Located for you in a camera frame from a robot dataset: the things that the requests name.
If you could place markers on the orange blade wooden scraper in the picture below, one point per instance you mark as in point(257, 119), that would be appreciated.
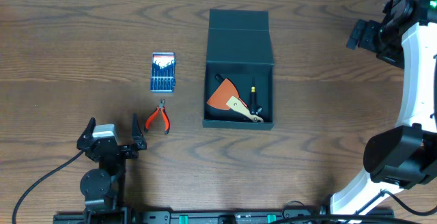
point(226, 97)

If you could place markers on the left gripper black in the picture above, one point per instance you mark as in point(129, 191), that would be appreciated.
point(111, 149)

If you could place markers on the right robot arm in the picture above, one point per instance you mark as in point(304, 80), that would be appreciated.
point(404, 156)

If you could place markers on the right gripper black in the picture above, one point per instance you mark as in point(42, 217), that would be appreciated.
point(369, 40)

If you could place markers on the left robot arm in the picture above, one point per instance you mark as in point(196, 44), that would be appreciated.
point(103, 188)

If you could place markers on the dark green box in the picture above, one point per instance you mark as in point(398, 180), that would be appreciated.
point(239, 48)

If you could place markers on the black yellow screwdriver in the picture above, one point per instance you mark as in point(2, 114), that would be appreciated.
point(253, 98)

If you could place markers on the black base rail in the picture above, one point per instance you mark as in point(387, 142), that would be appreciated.
point(166, 217)

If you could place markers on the orange handled pliers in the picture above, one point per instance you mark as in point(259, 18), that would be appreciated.
point(160, 108)

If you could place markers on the blue screwdriver set case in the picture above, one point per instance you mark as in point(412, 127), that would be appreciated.
point(162, 78)

